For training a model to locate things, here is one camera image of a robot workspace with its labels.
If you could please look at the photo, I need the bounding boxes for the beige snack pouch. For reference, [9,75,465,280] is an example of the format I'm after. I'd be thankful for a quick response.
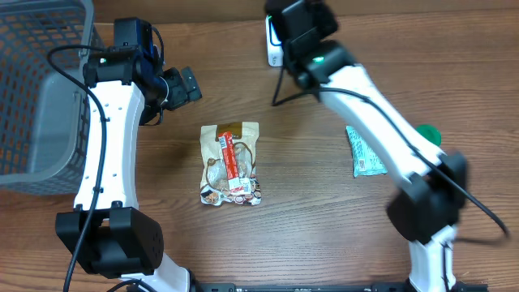
[199,122,262,206]

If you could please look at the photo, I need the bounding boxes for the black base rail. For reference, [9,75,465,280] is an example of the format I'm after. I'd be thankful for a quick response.
[201,281,489,292]

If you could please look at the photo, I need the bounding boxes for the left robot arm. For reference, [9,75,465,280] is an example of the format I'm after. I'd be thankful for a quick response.
[55,18,202,292]

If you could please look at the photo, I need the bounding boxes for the teal wet wipes pack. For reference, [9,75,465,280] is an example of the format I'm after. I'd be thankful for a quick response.
[345,126,388,178]

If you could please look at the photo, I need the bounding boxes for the green lid jar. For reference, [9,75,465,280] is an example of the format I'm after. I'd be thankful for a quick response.
[416,124,442,146]

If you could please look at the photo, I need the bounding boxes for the white barcode scanner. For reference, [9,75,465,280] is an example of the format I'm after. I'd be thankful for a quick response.
[265,15,283,67]

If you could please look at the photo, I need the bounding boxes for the red snack stick packet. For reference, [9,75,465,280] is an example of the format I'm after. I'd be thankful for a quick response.
[218,131,251,195]

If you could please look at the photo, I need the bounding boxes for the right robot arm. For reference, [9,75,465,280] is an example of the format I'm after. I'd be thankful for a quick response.
[264,0,467,291]

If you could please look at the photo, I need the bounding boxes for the grey plastic mesh basket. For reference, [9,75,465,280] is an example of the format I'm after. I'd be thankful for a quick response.
[1,0,103,195]

